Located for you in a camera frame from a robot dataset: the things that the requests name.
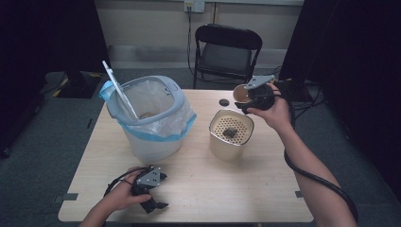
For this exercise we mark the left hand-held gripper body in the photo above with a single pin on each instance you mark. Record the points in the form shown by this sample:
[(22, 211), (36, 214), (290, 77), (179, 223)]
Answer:
[(146, 181)]

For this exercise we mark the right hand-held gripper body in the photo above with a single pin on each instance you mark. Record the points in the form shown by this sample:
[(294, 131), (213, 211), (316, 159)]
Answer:
[(263, 96)]

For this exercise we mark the brown paper cup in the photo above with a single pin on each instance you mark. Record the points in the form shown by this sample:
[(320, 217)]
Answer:
[(240, 93)]

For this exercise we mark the person's right hand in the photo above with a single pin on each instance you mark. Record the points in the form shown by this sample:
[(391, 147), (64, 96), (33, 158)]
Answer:
[(274, 115)]

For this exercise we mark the person's left hand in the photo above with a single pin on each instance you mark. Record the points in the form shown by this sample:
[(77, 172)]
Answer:
[(123, 195)]

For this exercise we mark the small black round cap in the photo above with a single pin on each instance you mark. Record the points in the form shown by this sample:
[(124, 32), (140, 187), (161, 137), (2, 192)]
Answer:
[(224, 102)]

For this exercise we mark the dark tea leaf clump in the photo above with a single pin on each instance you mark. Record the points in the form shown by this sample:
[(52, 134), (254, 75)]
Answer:
[(230, 132)]

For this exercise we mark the white bucket with plastic liner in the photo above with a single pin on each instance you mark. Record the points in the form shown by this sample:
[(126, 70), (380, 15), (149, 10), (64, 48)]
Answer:
[(154, 148)]

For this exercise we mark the beige container with perforated strainer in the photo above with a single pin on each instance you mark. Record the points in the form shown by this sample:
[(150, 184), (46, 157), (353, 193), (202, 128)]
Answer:
[(225, 148)]

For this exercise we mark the black folding chair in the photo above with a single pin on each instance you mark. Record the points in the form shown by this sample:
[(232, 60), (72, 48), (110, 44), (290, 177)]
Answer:
[(225, 58)]

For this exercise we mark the clear trash bag blue edge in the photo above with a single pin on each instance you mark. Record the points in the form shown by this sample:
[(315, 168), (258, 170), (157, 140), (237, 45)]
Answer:
[(176, 121)]

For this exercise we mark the grey tape strip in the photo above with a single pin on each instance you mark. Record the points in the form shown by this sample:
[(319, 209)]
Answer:
[(67, 197), (299, 194)]

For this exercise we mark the black curtain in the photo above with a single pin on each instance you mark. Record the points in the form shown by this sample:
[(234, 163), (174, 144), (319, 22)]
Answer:
[(47, 38), (353, 47)]

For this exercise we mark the black stand base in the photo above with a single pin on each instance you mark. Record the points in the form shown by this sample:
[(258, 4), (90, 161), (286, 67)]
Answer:
[(78, 85)]

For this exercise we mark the white wall socket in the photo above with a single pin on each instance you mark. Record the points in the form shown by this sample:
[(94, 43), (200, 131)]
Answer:
[(194, 5)]

